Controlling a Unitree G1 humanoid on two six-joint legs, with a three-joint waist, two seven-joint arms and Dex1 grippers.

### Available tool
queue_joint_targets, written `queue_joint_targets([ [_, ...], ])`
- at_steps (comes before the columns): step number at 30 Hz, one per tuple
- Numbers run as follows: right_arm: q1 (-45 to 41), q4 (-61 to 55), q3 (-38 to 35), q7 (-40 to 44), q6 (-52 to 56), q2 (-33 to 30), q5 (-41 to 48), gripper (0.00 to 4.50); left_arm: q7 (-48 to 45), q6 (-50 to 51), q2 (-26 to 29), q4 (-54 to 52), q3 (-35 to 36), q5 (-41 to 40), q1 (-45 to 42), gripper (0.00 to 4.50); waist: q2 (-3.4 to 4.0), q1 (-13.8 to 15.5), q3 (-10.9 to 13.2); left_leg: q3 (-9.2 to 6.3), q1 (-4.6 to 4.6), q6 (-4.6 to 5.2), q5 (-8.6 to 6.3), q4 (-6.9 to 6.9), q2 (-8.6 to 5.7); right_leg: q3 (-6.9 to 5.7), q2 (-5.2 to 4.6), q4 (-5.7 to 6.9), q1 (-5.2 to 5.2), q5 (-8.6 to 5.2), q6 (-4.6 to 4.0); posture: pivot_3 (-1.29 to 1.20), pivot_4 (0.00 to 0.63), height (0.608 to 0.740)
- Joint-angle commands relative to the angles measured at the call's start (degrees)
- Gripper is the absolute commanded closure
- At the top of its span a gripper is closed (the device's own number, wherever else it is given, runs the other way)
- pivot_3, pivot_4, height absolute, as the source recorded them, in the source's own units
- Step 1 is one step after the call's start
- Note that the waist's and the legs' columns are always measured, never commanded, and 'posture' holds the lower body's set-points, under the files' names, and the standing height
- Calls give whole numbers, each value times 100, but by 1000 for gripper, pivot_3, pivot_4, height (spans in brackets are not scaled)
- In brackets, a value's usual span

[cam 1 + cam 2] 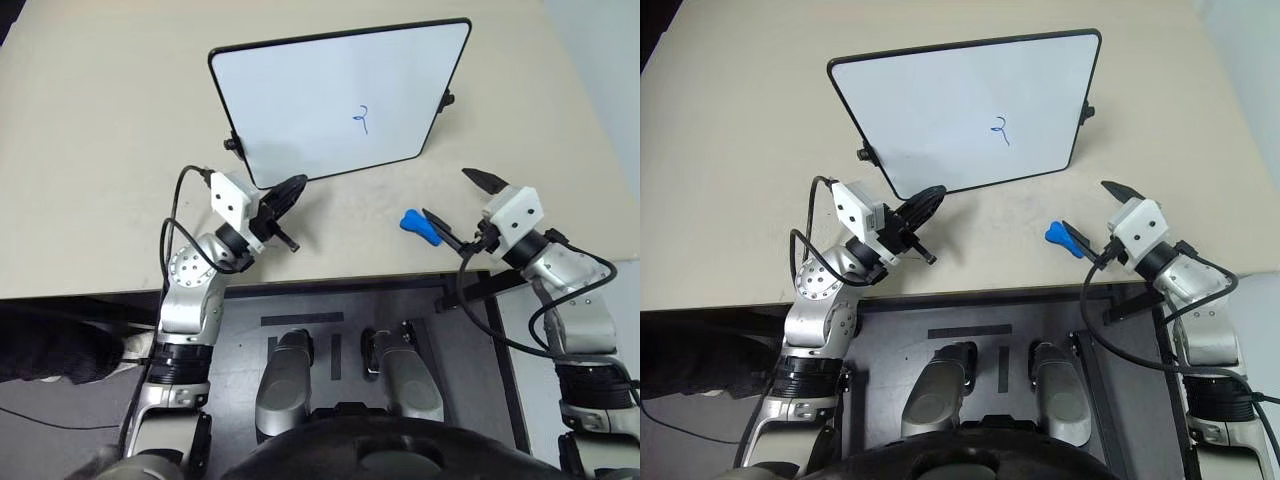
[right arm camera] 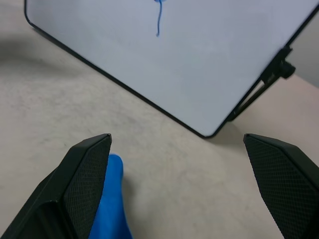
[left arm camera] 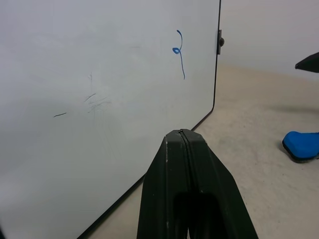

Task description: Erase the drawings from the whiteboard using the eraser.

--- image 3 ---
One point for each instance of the blue whiteboard eraser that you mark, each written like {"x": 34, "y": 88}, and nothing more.
{"x": 301, "y": 147}

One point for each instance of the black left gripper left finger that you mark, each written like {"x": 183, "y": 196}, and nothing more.
{"x": 162, "y": 189}

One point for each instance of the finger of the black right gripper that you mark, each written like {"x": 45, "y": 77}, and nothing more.
{"x": 309, "y": 62}

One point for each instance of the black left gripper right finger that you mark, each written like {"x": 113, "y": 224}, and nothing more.
{"x": 214, "y": 189}

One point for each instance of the white whiteboard with black frame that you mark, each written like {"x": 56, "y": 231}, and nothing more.
{"x": 99, "y": 74}

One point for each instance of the black whiteboard stand clamp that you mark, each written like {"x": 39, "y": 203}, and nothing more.
{"x": 220, "y": 41}

